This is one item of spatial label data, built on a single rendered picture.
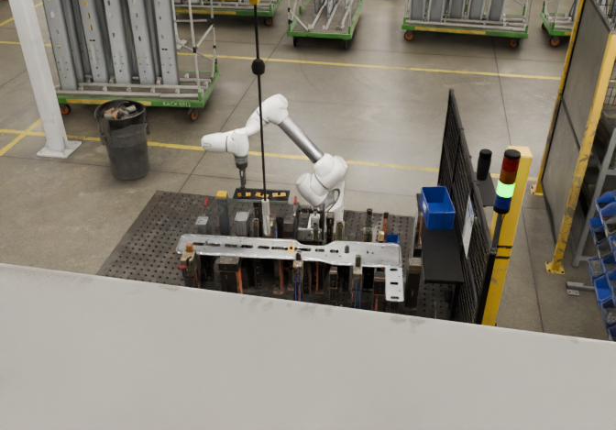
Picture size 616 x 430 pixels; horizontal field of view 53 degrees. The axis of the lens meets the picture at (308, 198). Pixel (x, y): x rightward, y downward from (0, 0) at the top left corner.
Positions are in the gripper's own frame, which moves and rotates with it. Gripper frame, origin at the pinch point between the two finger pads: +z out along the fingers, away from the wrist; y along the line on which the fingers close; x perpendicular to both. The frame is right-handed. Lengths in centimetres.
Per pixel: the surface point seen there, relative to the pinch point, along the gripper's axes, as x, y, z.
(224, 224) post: -14.6, 0.1, 27.3
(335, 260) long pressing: 53, 53, 21
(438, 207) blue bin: 128, 8, 17
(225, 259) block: -12, 49, 18
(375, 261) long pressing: 77, 56, 21
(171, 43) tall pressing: -90, -390, 38
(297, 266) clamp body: 30, 61, 16
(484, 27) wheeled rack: 360, -573, 93
